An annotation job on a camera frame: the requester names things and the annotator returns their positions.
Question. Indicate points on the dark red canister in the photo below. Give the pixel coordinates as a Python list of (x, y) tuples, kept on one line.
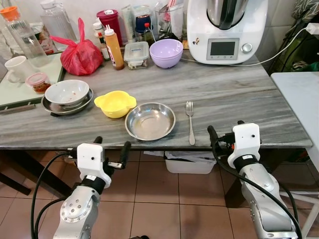
[(112, 22)]

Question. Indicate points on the small tub pink lid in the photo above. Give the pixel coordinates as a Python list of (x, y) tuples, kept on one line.
[(38, 82)]

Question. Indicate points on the purple plastic bowl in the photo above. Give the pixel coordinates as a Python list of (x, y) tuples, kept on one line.
[(167, 55)]

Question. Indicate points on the small white capped bottle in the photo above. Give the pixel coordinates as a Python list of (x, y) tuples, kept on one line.
[(98, 32)]

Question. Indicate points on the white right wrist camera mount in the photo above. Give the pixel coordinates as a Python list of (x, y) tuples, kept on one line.
[(246, 139)]

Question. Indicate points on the clear plastic pitcher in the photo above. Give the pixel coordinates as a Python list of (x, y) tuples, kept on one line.
[(57, 25)]

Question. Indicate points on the white power adapter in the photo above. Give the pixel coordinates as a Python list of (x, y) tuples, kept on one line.
[(312, 29)]

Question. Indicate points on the green bag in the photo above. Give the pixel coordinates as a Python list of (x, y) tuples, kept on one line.
[(294, 50)]

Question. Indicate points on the red plastic bag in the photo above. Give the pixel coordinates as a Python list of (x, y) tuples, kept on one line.
[(79, 57)]

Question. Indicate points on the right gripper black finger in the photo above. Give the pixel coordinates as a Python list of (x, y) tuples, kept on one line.
[(240, 122), (213, 134)]

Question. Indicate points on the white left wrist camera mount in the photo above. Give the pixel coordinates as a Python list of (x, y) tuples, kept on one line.
[(89, 159)]

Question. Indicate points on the clear lidded food container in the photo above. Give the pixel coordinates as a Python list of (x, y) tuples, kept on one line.
[(136, 55)]

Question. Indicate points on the clear glass jar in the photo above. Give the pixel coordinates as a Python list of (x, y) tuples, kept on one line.
[(169, 20)]

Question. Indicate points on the white mug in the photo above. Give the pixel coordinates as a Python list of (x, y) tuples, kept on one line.
[(17, 69)]

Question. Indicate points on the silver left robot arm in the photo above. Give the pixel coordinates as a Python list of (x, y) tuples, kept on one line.
[(77, 210)]

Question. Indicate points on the white plastic bin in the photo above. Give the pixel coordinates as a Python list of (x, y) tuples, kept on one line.
[(189, 167)]

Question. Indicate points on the clear bottle orange cap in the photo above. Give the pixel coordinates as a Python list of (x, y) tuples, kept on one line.
[(25, 42)]

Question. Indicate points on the steel fork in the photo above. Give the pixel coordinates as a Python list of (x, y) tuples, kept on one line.
[(191, 127)]

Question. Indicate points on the white side table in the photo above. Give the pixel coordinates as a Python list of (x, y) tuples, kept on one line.
[(299, 94)]

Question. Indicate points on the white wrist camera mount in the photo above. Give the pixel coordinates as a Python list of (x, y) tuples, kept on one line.
[(89, 159), (246, 139)]

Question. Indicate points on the orange sauce squeeze bottle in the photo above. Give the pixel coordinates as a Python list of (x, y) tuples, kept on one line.
[(114, 50)]

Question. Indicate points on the white kitchen cooking machine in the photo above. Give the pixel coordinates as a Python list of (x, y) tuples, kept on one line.
[(199, 30)]

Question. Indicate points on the yellow plastic bowl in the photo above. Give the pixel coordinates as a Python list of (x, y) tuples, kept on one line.
[(114, 104)]

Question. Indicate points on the green rimmed glass tray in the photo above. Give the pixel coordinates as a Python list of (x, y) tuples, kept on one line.
[(15, 92)]

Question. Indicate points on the empty stainless steel plate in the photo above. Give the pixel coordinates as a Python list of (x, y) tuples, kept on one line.
[(149, 124)]

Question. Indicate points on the white ceramic bowl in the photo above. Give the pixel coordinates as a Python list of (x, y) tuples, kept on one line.
[(67, 92)]

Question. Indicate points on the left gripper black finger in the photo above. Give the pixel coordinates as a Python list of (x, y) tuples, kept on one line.
[(125, 151), (98, 141)]

